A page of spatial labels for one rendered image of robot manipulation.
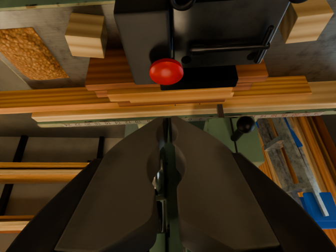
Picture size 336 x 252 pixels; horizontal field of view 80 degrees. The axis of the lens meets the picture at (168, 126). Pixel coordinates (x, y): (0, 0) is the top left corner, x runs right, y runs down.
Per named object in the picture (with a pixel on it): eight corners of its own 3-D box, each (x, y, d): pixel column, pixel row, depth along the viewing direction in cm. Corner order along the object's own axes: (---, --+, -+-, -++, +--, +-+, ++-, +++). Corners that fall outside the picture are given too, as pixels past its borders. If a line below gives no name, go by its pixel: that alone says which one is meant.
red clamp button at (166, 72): (183, 54, 17) (184, 63, 16) (182, 78, 19) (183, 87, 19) (147, 56, 17) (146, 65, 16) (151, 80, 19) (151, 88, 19)
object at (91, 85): (257, 39, 30) (269, 75, 26) (254, 46, 31) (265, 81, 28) (91, 49, 30) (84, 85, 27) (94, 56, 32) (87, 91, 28)
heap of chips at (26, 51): (32, 27, 27) (28, 36, 26) (69, 77, 36) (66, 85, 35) (-19, 30, 27) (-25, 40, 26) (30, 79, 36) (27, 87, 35)
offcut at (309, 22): (277, 26, 28) (284, 44, 26) (289, -1, 24) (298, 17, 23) (307, 23, 27) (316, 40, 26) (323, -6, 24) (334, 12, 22)
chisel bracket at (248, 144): (252, 105, 30) (266, 162, 26) (230, 142, 42) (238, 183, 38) (201, 108, 30) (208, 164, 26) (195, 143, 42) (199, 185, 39)
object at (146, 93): (224, 48, 31) (233, 88, 27) (222, 57, 32) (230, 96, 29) (112, 55, 31) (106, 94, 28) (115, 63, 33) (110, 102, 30)
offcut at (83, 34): (104, 15, 26) (100, 38, 24) (107, 36, 28) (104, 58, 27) (71, 11, 25) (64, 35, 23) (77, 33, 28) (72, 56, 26)
